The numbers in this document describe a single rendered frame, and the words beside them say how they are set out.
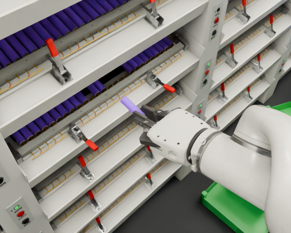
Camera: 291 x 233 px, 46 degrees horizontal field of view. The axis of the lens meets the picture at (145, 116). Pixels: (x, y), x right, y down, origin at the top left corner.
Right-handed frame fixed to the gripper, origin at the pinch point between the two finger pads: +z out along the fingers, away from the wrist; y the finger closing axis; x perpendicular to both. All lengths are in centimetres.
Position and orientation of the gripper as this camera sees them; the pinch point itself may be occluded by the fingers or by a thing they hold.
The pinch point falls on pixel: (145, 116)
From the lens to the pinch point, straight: 74.1
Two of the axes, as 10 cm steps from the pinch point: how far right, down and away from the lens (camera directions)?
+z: -6.8, -3.7, 6.3
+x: -1.7, -7.6, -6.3
